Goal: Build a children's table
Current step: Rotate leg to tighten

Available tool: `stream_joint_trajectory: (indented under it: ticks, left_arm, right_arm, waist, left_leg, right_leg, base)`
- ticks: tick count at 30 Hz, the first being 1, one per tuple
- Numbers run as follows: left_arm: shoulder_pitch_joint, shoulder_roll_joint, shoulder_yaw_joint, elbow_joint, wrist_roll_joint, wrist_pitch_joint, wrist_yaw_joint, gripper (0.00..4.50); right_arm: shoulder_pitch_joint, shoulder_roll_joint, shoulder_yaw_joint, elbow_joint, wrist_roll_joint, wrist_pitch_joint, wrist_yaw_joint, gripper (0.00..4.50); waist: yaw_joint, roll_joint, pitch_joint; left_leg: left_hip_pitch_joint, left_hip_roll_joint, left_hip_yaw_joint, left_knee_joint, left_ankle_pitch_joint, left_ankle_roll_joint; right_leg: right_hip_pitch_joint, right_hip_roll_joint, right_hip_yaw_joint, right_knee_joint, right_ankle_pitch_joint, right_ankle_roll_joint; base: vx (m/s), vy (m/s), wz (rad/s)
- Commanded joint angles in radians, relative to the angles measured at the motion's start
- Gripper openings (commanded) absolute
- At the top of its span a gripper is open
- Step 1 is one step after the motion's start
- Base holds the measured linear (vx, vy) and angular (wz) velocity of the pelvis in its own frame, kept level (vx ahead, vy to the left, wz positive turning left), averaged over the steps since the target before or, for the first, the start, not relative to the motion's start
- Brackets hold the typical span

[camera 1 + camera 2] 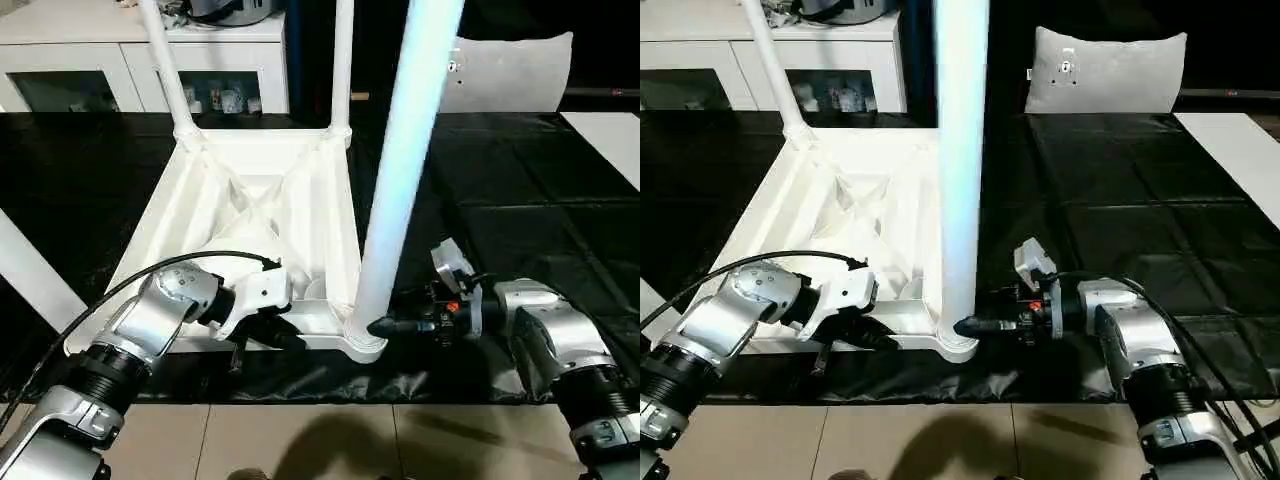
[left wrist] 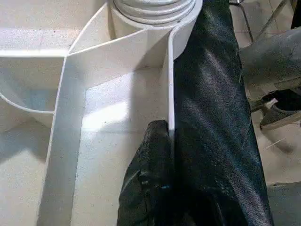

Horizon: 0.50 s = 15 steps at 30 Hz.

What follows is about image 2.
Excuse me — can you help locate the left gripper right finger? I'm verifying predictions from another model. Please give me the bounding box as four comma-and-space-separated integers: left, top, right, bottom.
174, 140, 241, 226

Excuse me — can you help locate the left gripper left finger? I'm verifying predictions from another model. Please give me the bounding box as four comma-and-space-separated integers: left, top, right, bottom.
116, 119, 176, 226

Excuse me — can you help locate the white plastic table top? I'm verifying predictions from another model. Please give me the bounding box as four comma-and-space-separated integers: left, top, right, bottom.
0, 0, 203, 226

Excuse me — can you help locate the white plastic table leg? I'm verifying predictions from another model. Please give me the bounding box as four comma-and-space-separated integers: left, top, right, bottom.
112, 0, 197, 25

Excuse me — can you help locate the black metal frame bar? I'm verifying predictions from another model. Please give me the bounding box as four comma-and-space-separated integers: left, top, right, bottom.
229, 0, 254, 44

